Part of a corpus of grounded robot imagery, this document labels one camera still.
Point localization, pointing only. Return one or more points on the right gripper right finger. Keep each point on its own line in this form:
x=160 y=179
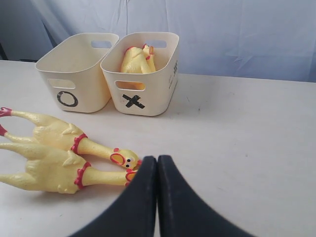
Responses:
x=182 y=213

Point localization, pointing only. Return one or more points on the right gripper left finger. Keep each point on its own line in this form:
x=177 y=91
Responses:
x=133 y=213

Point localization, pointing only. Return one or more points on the yellow rubber chicken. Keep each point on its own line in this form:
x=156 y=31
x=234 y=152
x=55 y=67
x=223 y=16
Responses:
x=60 y=134
x=54 y=170

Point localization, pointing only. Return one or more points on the headless yellow chicken body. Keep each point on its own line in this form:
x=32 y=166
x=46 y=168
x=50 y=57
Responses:
x=138 y=60

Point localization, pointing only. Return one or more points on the cream bin marked X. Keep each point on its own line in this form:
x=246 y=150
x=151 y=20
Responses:
x=143 y=94

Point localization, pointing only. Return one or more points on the cream bin marked O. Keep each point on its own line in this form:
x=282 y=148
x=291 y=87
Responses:
x=72 y=72

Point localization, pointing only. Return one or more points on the grey backdrop curtain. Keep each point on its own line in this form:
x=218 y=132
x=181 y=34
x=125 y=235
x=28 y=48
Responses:
x=268 y=39

